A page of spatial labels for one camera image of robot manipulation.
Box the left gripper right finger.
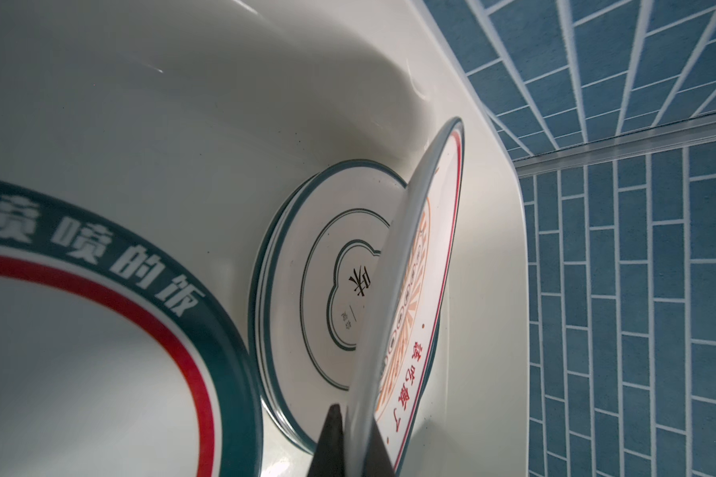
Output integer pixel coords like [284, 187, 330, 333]
[366, 421, 395, 477]

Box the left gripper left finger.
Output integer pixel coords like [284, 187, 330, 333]
[307, 403, 344, 477]

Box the orange sunburst plate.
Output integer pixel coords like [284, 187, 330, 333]
[344, 117, 465, 476]

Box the white plate black clover outline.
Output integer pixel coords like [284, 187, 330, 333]
[257, 159, 407, 453]

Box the white plastic bin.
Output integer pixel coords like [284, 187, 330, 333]
[0, 1, 528, 476]

